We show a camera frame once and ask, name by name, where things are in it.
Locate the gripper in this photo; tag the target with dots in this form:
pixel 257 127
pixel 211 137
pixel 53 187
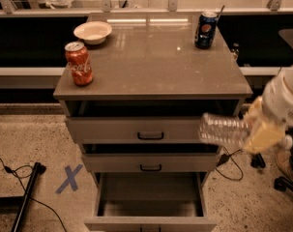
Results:
pixel 280 102

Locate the clear plastic water bottle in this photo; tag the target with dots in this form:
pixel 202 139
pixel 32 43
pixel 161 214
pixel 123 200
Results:
pixel 225 131

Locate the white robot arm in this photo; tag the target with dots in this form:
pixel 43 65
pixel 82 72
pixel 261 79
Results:
pixel 271 114

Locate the grey drawer cabinet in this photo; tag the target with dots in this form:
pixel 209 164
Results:
pixel 152 57

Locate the bottom grey drawer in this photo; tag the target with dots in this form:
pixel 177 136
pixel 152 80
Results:
pixel 150 202

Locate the grey drawer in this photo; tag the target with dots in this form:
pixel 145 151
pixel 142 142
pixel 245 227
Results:
pixel 132 122
pixel 104 158
pixel 150 202

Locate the top grey drawer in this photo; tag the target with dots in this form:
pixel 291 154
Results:
pixel 132 122

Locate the middle grey drawer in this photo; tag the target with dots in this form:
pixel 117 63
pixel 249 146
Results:
pixel 104 158

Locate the black pole right floor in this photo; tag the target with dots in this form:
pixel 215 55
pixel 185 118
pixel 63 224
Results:
pixel 257 161

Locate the black pole floor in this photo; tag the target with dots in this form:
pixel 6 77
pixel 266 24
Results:
pixel 257 161
pixel 38 169

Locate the person's shoe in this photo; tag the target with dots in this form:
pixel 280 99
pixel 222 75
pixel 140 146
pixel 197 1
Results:
pixel 283 163

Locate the black chair base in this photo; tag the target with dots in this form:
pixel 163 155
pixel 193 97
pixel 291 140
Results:
pixel 282 184

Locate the blue Pepsi can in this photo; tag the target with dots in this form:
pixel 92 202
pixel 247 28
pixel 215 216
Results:
pixel 206 30

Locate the blue tape X mark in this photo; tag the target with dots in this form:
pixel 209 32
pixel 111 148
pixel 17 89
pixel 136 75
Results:
pixel 70 180

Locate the white bowl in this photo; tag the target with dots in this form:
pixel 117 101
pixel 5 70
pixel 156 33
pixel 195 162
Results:
pixel 94 32

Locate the red Coca-Cola can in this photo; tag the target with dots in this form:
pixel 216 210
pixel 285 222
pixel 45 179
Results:
pixel 79 62

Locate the black pole left floor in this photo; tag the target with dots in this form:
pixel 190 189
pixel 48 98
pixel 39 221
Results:
pixel 38 169

